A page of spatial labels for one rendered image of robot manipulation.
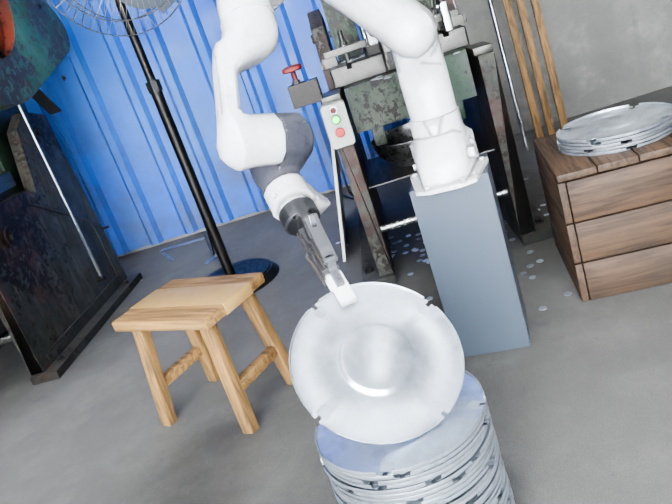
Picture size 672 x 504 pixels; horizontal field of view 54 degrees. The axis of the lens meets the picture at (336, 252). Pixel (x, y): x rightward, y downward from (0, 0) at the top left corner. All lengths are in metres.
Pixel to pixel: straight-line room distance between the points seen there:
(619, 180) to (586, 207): 0.10
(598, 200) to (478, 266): 0.35
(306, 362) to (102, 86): 2.78
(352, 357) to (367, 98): 1.18
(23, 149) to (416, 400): 2.20
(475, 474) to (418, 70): 0.87
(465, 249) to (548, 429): 0.44
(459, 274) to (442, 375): 0.51
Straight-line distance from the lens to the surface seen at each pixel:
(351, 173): 2.09
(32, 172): 2.94
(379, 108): 2.12
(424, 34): 1.41
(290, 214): 1.22
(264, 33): 1.33
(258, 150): 1.21
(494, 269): 1.57
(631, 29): 3.77
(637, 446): 1.35
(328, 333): 1.12
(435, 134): 1.48
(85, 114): 3.75
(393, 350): 1.11
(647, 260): 1.81
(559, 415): 1.44
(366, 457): 1.07
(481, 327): 1.64
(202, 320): 1.55
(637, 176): 1.72
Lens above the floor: 0.87
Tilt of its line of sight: 19 degrees down
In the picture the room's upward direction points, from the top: 19 degrees counter-clockwise
